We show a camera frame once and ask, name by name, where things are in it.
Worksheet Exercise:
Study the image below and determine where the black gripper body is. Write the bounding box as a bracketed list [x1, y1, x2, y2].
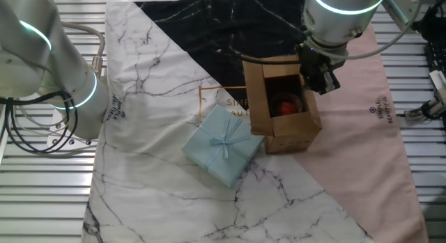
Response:
[295, 42, 346, 82]

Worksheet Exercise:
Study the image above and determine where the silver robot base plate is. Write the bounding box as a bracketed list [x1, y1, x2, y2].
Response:
[47, 109, 99, 149]

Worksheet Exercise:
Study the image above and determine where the small silver camera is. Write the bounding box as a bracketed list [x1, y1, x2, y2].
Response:
[403, 99, 446, 120]

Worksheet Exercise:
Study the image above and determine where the silver vented camera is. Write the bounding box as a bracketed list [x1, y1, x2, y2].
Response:
[428, 70, 446, 105]

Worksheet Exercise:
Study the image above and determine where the thick grey base cable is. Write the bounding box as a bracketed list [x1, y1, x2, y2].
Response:
[59, 21, 107, 78]

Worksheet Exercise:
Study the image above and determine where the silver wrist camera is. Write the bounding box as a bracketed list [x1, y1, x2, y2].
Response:
[381, 0, 424, 30]

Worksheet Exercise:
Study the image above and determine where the marble and pink pattern cloth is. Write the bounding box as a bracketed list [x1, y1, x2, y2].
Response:
[82, 0, 429, 243]

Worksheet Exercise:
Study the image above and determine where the thin grey gripper cable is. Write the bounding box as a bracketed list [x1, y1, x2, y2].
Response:
[302, 0, 425, 61]

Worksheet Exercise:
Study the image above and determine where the brown packing tape roll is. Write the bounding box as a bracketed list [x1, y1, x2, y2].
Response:
[269, 92, 305, 118]

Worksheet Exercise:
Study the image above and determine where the black keyboard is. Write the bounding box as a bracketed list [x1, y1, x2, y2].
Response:
[424, 40, 446, 75]

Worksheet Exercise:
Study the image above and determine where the orange mini basketball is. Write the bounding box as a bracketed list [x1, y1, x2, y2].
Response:
[275, 102, 299, 117]

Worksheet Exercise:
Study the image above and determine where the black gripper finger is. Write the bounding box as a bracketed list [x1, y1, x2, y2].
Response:
[322, 69, 341, 94]
[303, 75, 328, 96]

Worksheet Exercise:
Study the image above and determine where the light blue ribboned gift box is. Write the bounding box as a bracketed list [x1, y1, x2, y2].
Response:
[180, 104, 266, 189]

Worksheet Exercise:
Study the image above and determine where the brown cardboard box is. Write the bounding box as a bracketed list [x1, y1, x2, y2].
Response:
[242, 54, 323, 155]

